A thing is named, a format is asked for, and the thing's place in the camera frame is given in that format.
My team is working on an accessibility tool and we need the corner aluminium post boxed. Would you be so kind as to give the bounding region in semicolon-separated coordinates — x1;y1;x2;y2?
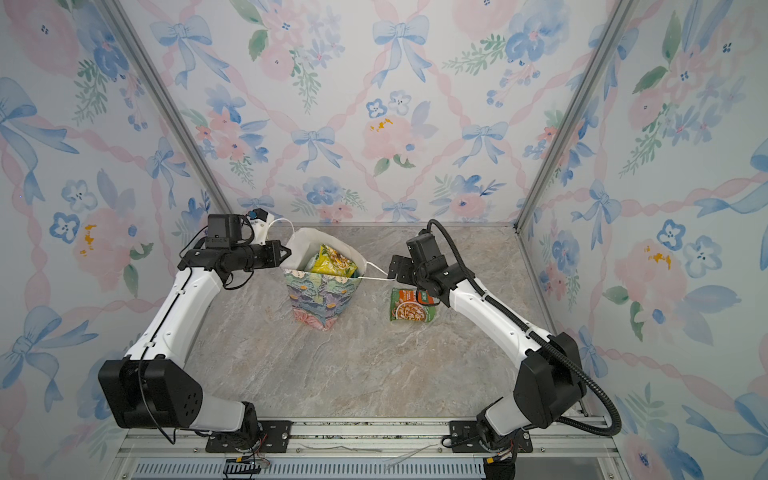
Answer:
514;0;636;235
95;0;235;214

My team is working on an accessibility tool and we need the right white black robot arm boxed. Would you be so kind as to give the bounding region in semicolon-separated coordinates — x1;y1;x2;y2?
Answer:
387;231;587;450

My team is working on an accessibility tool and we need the aluminium front frame rail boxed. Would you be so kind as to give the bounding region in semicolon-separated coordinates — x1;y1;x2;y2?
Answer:
106;418;629;479

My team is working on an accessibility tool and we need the right corner aluminium post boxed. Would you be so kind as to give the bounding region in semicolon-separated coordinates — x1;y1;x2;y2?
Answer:
514;0;636;235

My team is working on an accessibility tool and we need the yellow chips snack bag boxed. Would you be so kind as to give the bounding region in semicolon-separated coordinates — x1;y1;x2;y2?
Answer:
307;244;358;278

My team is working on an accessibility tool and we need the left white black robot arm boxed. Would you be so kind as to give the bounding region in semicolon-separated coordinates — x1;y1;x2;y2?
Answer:
97;240;291;451

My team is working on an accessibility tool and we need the right black corrugated cable hose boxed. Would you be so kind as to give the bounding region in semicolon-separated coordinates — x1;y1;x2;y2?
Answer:
425;218;623;437

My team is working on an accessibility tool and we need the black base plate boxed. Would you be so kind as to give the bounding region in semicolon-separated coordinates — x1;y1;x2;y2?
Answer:
205;420;293;454
441;420;533;455

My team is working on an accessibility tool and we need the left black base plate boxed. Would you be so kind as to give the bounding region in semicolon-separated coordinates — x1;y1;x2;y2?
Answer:
205;420;293;454

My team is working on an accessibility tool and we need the green orange noodle snack packet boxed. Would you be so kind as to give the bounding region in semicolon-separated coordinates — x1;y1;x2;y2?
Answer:
389;289;440;323

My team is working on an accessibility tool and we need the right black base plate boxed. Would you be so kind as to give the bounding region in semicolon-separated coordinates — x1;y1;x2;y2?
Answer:
441;420;533;455

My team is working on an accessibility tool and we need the floral paper gift bag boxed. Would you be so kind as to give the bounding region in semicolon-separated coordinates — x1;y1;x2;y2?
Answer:
281;227;387;331

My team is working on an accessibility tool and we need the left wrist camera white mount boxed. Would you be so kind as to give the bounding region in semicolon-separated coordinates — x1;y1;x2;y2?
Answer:
247;208;276;245

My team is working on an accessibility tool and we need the left corner aluminium post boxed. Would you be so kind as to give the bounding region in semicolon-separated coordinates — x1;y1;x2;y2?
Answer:
95;0;235;214

